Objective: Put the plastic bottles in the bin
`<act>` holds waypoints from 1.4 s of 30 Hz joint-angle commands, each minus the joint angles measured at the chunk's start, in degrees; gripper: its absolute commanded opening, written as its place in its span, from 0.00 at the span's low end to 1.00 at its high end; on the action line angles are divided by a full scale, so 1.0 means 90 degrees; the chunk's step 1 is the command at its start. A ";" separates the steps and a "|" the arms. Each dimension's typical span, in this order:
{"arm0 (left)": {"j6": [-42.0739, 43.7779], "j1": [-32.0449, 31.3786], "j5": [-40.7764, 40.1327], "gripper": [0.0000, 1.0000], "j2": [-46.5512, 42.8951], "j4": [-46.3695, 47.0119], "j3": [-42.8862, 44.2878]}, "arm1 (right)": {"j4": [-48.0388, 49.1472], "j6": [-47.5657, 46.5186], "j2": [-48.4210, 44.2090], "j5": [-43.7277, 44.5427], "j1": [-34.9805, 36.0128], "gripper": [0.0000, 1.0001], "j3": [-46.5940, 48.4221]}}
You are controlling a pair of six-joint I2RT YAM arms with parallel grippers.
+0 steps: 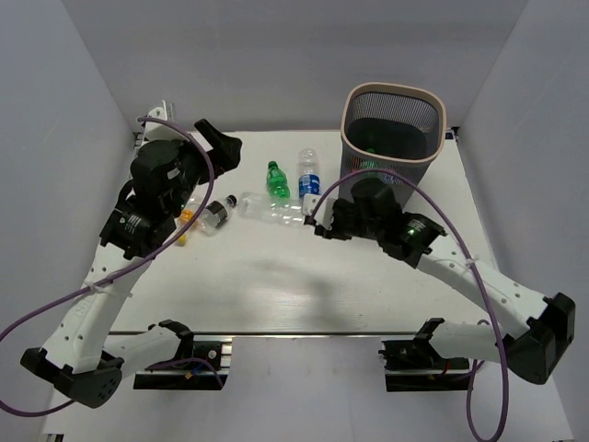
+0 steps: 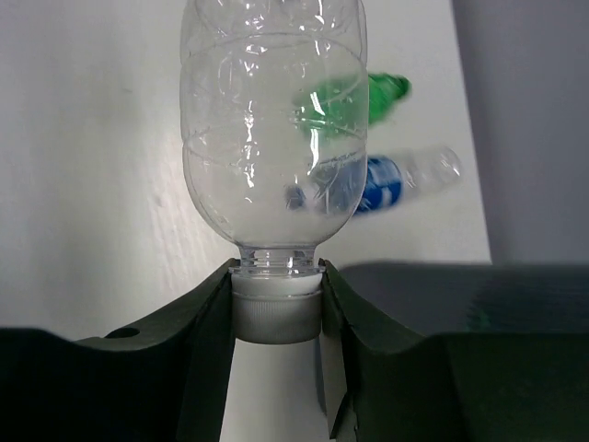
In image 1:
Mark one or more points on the clear bottle yellow label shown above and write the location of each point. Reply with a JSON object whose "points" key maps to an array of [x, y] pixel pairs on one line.
{"points": [[185, 216]]}

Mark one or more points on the large clear bottle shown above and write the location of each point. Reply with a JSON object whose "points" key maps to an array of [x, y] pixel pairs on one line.
{"points": [[271, 210]]}

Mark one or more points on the green bottle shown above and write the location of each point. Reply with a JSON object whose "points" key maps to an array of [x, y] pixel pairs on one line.
{"points": [[369, 162], [276, 182]]}

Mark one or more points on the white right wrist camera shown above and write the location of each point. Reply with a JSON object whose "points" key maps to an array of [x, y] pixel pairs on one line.
{"points": [[317, 214]]}

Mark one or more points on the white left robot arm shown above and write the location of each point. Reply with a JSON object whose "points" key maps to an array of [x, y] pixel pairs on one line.
{"points": [[76, 359]]}

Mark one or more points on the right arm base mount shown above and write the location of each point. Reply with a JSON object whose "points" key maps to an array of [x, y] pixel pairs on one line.
{"points": [[408, 371]]}

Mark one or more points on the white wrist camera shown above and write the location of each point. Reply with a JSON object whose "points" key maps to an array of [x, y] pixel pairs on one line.
{"points": [[154, 130], [317, 214]]}

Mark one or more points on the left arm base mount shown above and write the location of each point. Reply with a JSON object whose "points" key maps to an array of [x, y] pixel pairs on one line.
{"points": [[204, 367]]}

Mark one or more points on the dark mesh waste bin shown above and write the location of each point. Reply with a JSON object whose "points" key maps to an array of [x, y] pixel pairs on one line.
{"points": [[405, 125]]}

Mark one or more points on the clear bottle blue label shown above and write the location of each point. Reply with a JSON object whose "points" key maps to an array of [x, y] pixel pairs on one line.
{"points": [[308, 171]]}

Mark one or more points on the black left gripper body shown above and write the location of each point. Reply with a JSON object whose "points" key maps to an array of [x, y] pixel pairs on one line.
{"points": [[194, 163]]}

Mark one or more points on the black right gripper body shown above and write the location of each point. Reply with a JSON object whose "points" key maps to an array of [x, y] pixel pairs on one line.
{"points": [[347, 224]]}

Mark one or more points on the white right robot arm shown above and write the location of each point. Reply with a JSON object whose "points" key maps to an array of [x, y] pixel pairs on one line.
{"points": [[534, 330]]}

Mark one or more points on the clear bottle black label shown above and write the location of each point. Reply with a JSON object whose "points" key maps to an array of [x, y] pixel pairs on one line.
{"points": [[216, 214]]}

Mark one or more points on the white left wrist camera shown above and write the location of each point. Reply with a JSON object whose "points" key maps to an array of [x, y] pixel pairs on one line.
{"points": [[154, 130]]}

